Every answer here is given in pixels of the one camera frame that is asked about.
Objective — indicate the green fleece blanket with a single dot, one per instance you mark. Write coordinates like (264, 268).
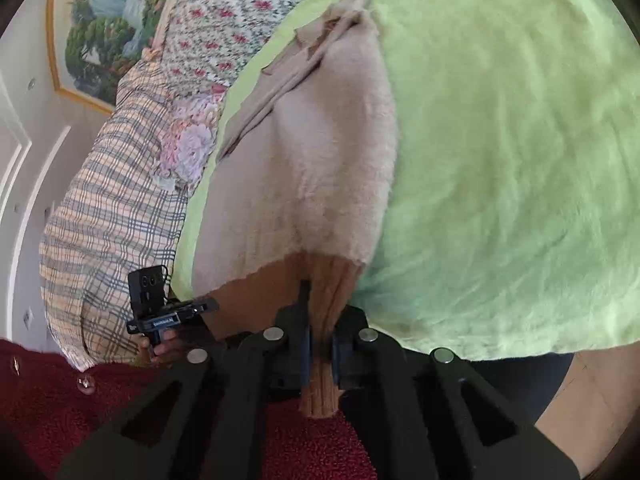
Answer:
(500, 160)

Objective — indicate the floral bedsheet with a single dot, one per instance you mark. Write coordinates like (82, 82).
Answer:
(220, 15)

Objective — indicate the framed landscape painting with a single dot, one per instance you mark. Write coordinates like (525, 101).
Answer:
(105, 25)

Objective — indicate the dark blue cloth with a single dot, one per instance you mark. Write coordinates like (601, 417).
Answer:
(515, 380)

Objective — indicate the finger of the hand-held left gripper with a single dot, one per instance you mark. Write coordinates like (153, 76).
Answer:
(197, 305)

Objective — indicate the plaid quilt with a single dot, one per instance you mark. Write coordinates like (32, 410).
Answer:
(115, 200)

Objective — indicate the person's left hand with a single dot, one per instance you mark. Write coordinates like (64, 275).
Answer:
(170, 351)

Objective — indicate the beige fleece garment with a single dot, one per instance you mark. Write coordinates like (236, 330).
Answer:
(310, 160)

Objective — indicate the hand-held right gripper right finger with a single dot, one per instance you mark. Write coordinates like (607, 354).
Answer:
(336, 360)

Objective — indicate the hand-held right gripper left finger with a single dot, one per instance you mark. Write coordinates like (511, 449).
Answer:
(305, 360)

